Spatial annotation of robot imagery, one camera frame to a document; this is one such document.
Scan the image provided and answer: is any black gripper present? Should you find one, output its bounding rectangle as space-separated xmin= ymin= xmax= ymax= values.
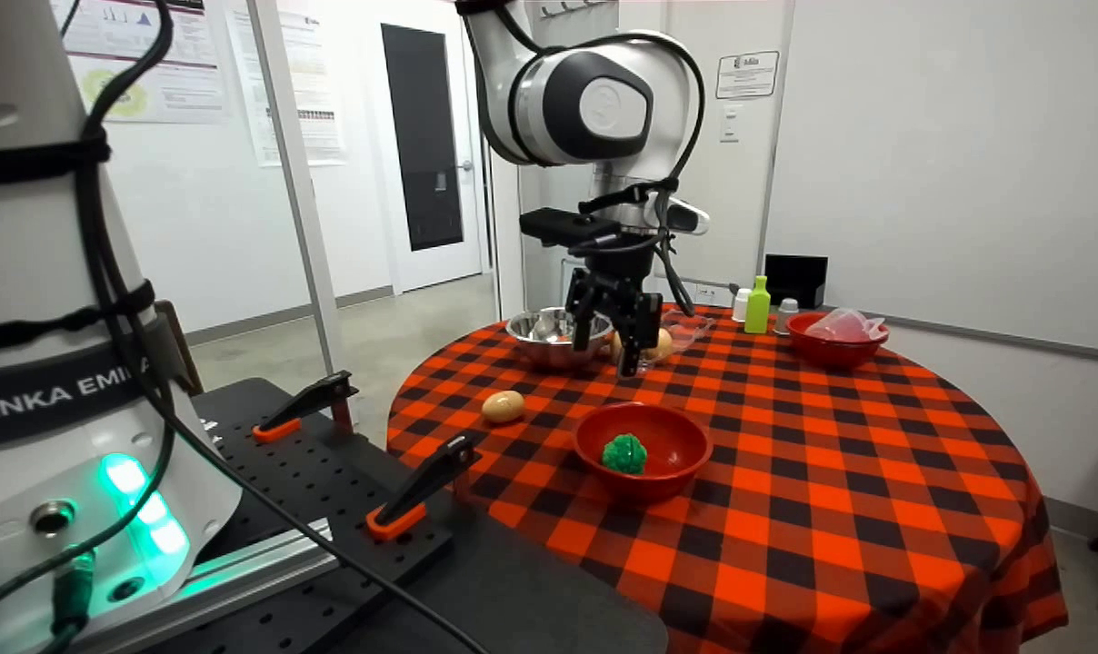
xmin=565 ymin=230 xmax=670 ymax=377

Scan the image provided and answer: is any green plastic broccoli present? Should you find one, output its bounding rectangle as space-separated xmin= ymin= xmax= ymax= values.
xmin=599 ymin=434 xmax=651 ymax=476

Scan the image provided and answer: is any shiny metal bowl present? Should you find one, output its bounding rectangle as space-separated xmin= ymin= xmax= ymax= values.
xmin=502 ymin=300 xmax=618 ymax=373

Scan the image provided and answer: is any empty red bowl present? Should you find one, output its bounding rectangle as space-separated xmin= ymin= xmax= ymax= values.
xmin=570 ymin=401 xmax=716 ymax=510

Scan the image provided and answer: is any red bowl with plastic wrap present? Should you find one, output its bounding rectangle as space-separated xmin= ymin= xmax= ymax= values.
xmin=785 ymin=304 xmax=896 ymax=373

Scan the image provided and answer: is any clear plastic egg container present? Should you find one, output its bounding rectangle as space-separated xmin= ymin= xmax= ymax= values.
xmin=606 ymin=311 xmax=712 ymax=368

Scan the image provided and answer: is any beige plastic potato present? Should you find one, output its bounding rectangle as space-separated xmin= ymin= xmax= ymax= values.
xmin=481 ymin=385 xmax=531 ymax=429

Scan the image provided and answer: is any green bottle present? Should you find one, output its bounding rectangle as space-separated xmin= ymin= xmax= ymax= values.
xmin=742 ymin=274 xmax=775 ymax=337

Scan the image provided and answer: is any black clamp with orange tip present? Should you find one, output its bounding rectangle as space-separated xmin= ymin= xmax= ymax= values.
xmin=246 ymin=368 xmax=361 ymax=449
xmin=365 ymin=429 xmax=492 ymax=546

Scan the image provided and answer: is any door with dark window pane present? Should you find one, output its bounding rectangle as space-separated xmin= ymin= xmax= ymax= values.
xmin=365 ymin=0 xmax=492 ymax=298

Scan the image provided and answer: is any orange black checkered tablecloth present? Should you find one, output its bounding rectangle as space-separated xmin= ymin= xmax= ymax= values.
xmin=383 ymin=300 xmax=1073 ymax=654

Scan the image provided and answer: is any black perforated mounting board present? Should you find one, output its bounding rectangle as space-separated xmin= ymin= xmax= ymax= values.
xmin=147 ymin=373 xmax=674 ymax=654

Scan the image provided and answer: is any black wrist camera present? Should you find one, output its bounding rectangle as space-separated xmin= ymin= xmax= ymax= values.
xmin=515 ymin=205 xmax=624 ymax=256

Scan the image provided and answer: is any black wall box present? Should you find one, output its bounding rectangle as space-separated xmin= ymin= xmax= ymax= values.
xmin=762 ymin=252 xmax=834 ymax=311

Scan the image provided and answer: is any white wall sign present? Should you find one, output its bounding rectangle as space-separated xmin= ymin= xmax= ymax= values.
xmin=712 ymin=48 xmax=781 ymax=104

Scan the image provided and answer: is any aluminium frame pole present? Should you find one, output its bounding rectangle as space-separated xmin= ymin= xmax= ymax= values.
xmin=246 ymin=0 xmax=346 ymax=377

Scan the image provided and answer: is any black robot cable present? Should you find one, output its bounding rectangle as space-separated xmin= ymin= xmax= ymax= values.
xmin=70 ymin=0 xmax=492 ymax=654

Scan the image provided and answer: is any wall poster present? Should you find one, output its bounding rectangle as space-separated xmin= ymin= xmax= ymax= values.
xmin=55 ymin=0 xmax=233 ymax=124

